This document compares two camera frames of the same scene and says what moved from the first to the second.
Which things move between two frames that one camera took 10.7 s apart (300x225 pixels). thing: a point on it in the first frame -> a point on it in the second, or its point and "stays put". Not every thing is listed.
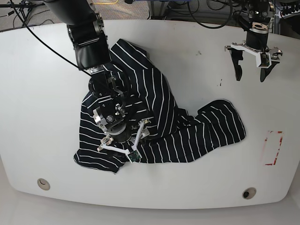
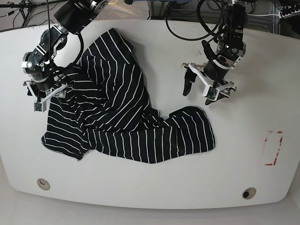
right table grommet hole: [249, 193] stays put
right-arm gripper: [256, 43] -> [212, 75]
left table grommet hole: [43, 183] stays put
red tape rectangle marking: [273, 143] stays put
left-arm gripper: [118, 137] -> [40, 93]
